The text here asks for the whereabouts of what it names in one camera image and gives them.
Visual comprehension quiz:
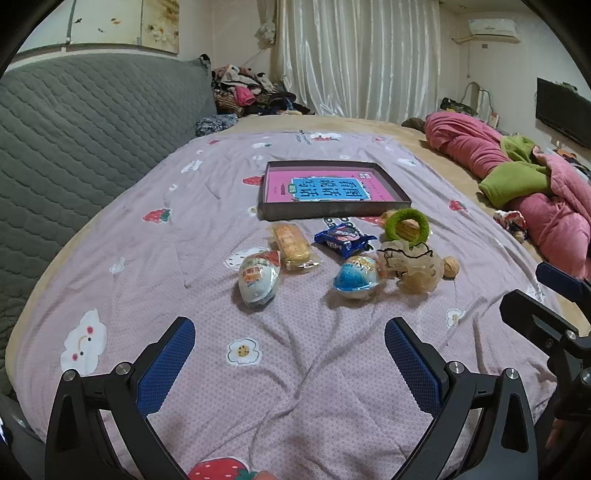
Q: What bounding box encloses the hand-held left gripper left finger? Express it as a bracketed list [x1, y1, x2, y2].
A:
[45, 316, 195, 480]

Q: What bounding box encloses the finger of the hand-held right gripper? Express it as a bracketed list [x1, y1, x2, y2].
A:
[536, 261, 591, 320]
[500, 289, 583, 366]

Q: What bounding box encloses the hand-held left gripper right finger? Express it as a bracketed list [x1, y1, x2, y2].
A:
[385, 316, 539, 480]

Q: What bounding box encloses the beige peanut-shaped toy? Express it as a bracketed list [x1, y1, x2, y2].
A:
[376, 241, 446, 295]

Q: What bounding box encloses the blue and white toy egg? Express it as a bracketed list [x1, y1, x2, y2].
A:
[333, 255, 384, 300]

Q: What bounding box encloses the red and white toy egg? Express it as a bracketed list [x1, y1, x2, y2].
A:
[238, 249, 282, 305]

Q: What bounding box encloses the green fuzzy hair ring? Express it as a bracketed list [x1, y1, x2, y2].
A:
[383, 209, 431, 243]

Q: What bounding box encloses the blue cookie packet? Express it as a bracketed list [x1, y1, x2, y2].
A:
[314, 222, 378, 258]

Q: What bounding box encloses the shallow grey cardboard box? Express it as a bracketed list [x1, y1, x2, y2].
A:
[257, 160, 413, 221]

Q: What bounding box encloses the small plush toy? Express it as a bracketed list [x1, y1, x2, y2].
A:
[493, 210, 529, 243]

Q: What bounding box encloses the green fleece blanket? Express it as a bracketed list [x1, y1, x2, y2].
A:
[478, 134, 555, 208]

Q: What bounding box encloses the cluttered television cabinet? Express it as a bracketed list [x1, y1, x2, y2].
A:
[551, 143, 591, 185]

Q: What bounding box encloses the purple strawberry printed blanket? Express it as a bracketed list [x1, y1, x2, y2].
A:
[9, 130, 561, 480]

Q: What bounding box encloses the pink quilt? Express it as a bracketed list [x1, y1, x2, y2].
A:
[425, 111, 591, 280]

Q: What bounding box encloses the black television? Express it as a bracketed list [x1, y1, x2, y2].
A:
[536, 78, 591, 149]

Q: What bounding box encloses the beige bed sheet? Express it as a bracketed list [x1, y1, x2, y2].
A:
[0, 114, 591, 398]

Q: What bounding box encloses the pink book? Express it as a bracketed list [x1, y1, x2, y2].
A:
[264, 168, 402, 204]

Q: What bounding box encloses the blue patterned cloth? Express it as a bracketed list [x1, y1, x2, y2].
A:
[195, 114, 240, 138]

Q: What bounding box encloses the grey quilted headboard cover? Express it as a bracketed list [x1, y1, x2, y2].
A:
[0, 53, 218, 352]

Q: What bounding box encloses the white air conditioner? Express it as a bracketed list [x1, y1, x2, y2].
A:
[468, 18, 517, 43]

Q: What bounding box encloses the pile of clothes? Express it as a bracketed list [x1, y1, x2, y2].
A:
[210, 65, 317, 118]

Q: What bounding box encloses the white shiny curtain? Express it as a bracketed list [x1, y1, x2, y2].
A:
[272, 0, 441, 124]

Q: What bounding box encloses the white fabric flower bunch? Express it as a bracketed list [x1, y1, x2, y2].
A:
[256, 21, 279, 47]

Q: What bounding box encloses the flower and fish wall poster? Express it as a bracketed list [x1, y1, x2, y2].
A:
[18, 0, 180, 54]

